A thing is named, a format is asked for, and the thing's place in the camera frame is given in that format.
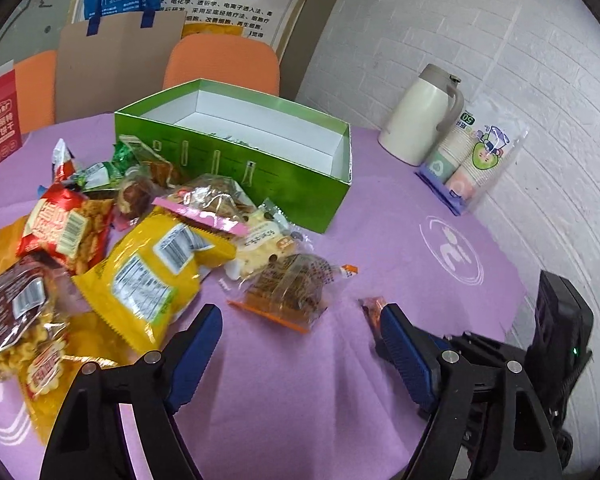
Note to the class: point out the orange chair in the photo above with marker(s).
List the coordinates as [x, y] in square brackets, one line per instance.
[225, 58]
[35, 84]

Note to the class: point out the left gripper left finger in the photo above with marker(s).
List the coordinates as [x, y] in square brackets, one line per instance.
[87, 440]

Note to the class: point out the brown paper bag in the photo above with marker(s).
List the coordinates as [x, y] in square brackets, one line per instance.
[106, 63]

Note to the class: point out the right orange chair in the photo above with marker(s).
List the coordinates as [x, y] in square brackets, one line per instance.
[225, 58]

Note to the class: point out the pink edged snack pack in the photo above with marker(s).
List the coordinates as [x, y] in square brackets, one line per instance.
[213, 201]

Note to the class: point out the white thermos jug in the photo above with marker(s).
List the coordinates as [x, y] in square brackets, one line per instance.
[428, 109]

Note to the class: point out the spicy strip clear pack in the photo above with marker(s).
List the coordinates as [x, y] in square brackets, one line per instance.
[164, 173]

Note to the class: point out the white biscuit pack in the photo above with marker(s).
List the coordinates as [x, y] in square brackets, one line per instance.
[270, 236]

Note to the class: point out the purple tablecloth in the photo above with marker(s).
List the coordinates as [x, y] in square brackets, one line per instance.
[276, 404]

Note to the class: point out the orange snack bag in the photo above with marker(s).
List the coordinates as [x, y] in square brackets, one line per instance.
[10, 237]

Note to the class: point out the orange edged nut pack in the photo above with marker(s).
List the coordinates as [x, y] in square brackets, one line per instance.
[293, 291]

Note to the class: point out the green pea bag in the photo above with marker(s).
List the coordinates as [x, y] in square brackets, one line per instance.
[96, 176]

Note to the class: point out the green foil candy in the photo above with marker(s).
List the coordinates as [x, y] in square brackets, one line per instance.
[123, 158]

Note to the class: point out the red white small bag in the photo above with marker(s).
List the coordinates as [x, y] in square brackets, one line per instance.
[63, 166]

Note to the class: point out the small red snack pack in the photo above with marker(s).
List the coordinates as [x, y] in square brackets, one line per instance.
[372, 307]

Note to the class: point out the date walnut clear pack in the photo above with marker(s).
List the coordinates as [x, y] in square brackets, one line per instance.
[135, 196]

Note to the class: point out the red broad bean bag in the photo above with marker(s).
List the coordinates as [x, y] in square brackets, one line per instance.
[70, 227]

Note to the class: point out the yellow chips bag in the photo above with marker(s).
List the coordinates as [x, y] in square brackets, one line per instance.
[151, 276]

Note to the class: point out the clear yellow bread pack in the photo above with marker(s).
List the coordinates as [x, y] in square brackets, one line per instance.
[46, 378]

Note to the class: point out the left orange chair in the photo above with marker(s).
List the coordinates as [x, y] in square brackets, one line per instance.
[35, 84]

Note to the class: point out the brown label popcorn bag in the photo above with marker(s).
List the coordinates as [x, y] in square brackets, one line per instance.
[28, 311]

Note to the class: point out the green gift box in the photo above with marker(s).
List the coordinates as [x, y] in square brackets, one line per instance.
[296, 156]

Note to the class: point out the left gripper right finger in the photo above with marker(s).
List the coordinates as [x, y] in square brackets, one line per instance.
[476, 397]

